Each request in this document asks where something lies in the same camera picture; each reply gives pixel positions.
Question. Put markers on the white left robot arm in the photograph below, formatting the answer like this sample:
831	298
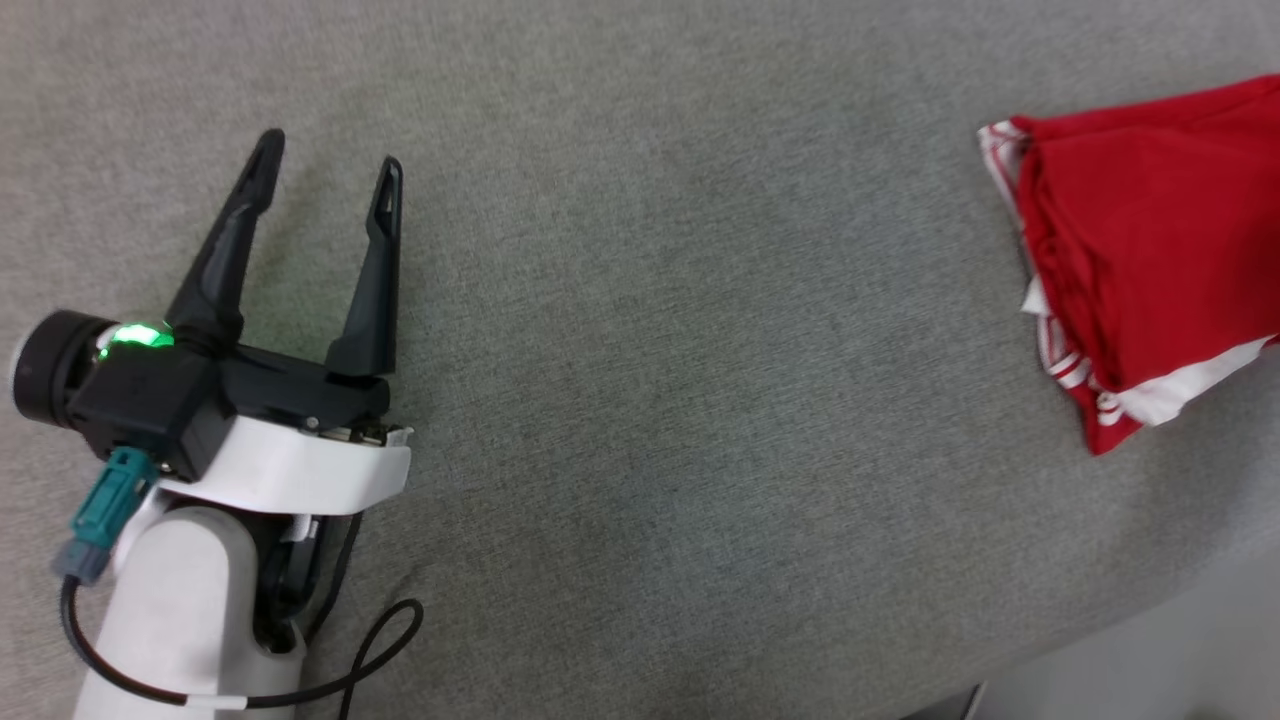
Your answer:
175	600

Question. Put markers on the red white basketball jersey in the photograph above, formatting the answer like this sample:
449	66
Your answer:
1150	220

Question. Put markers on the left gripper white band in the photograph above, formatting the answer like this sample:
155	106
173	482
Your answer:
300	465

